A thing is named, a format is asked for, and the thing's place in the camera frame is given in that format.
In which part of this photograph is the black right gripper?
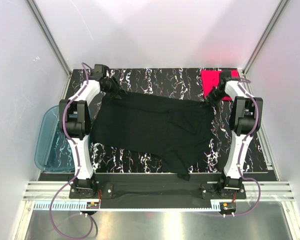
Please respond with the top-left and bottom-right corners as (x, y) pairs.
(201, 86), (228, 108)

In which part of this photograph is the black t shirt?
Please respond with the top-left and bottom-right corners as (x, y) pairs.
(90, 92), (215, 177)

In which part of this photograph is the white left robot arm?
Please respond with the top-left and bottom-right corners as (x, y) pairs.
(59, 62), (126, 198)

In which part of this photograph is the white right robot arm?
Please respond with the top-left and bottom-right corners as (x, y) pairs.
(205, 70), (263, 199)

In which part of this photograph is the folded red t shirt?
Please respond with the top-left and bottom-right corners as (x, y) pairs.
(200, 70), (240, 97)

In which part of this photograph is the blue transparent plastic bin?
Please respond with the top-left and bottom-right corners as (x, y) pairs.
(34, 105), (75, 173)

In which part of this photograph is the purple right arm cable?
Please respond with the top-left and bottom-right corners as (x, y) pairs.
(236, 76), (262, 216)

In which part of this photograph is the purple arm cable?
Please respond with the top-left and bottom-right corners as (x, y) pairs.
(236, 76), (262, 216)
(48, 62), (97, 238)

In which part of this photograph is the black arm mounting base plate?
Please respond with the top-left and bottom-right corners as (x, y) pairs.
(70, 173), (247, 200)

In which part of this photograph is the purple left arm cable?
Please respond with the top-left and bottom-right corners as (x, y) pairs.
(48, 62), (97, 238)

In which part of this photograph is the aluminium frame rail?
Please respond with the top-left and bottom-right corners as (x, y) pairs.
(23, 181), (294, 202)

